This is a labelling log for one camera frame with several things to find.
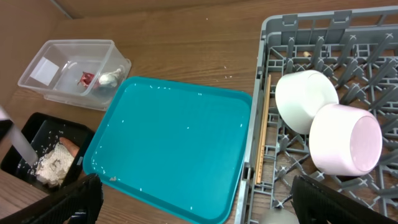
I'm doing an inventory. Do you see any black tray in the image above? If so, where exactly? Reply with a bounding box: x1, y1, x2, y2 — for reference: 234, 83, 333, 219
1, 113, 95, 194

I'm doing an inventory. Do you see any orange carrot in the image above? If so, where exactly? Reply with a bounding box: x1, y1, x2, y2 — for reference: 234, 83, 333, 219
60, 137, 80, 157

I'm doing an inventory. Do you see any wooden chopstick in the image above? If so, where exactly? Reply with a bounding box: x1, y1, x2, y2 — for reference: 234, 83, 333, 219
255, 75, 271, 184

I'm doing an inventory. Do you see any teal serving tray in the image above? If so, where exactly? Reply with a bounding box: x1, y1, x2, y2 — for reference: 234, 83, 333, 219
83, 77, 252, 223

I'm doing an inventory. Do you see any grey dishwasher rack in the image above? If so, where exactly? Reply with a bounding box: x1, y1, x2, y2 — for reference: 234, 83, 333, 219
234, 6, 397, 223

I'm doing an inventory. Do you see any clear plastic bin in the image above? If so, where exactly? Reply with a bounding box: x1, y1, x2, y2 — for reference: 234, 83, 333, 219
17, 39, 131, 111

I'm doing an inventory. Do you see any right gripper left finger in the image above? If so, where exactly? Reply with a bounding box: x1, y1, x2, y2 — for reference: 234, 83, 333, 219
1, 174, 103, 224

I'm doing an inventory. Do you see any rice pile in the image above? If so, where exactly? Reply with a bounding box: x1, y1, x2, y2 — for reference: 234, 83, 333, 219
35, 142, 74, 187

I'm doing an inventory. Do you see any white cup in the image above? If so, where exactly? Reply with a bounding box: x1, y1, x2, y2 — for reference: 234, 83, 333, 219
259, 208, 299, 224

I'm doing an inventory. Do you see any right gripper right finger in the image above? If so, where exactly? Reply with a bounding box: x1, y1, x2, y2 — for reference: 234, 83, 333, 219
291, 175, 397, 224

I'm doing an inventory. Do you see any red snack wrapper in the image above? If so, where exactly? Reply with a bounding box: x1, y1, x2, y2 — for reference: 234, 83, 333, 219
77, 72, 95, 88

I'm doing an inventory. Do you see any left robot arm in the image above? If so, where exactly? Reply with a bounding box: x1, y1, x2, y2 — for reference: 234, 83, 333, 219
1, 107, 39, 166

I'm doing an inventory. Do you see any white tissue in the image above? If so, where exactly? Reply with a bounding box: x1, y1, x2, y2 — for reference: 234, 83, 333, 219
98, 68, 122, 87

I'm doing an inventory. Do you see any white bowl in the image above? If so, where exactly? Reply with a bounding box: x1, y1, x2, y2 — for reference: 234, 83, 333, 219
275, 70, 339, 134

